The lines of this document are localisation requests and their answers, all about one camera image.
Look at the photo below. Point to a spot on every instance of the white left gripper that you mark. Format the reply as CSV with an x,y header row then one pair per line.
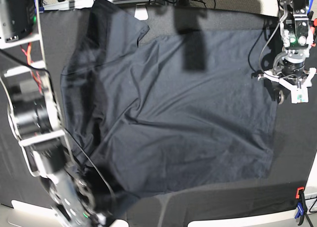
x,y
298,89

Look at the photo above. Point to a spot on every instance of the dark grey t-shirt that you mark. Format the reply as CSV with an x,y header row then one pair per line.
x,y
178,112

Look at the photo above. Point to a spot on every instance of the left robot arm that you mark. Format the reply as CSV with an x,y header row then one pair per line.
x,y
298,33

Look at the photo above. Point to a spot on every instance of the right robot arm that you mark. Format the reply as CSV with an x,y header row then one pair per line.
x,y
35,117

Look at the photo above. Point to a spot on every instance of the red blue clamp near right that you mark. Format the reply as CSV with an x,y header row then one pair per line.
x,y
302,210

